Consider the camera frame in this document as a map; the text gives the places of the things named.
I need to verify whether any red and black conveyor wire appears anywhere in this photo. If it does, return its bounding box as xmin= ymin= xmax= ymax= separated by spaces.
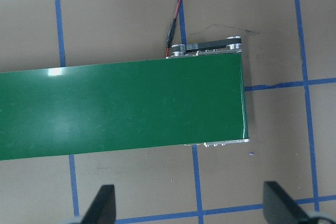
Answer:
xmin=164 ymin=0 xmax=195 ymax=58

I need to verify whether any green belt conveyor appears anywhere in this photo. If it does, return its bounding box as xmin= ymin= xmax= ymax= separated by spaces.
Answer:
xmin=0 ymin=36 xmax=250 ymax=161

